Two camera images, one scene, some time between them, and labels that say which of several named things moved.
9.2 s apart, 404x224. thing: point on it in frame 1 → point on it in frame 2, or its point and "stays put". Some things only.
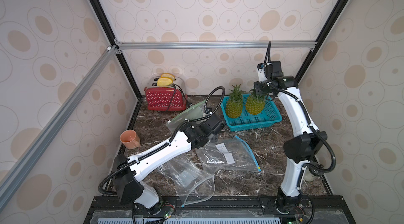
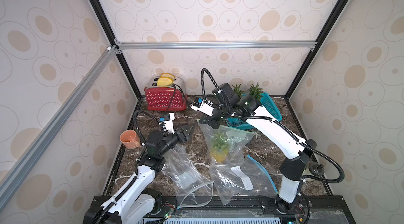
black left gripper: x=217 y=131 → x=182 y=137
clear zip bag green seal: x=195 y=113 → x=225 y=145
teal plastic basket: x=270 y=115 stays put
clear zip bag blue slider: x=232 y=153 → x=243 y=178
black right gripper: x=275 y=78 → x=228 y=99
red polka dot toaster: x=168 y=98 stays put
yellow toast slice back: x=168 y=74 stays put
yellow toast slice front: x=164 y=81 stays put
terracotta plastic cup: x=130 y=139 stays put
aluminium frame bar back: x=148 y=47 stays put
